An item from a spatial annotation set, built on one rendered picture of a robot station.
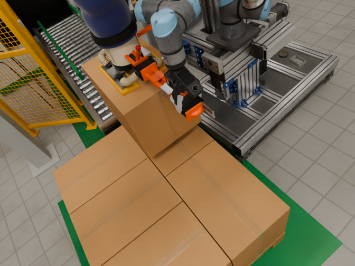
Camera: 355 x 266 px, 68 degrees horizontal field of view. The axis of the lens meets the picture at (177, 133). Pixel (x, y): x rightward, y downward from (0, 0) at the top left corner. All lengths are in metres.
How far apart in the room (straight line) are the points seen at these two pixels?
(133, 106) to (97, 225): 0.75
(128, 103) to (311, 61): 1.86
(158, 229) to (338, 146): 1.54
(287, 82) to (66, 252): 2.29
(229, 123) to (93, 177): 1.13
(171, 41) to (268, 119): 1.50
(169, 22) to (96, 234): 1.24
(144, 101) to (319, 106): 1.74
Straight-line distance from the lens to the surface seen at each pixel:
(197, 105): 0.95
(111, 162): 1.84
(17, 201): 2.97
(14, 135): 2.71
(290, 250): 1.98
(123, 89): 1.37
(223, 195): 1.50
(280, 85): 2.46
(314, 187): 2.16
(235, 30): 1.53
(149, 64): 1.23
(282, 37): 1.70
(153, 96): 1.30
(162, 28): 0.78
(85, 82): 2.59
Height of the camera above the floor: 1.91
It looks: 50 degrees down
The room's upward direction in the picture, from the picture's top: 22 degrees counter-clockwise
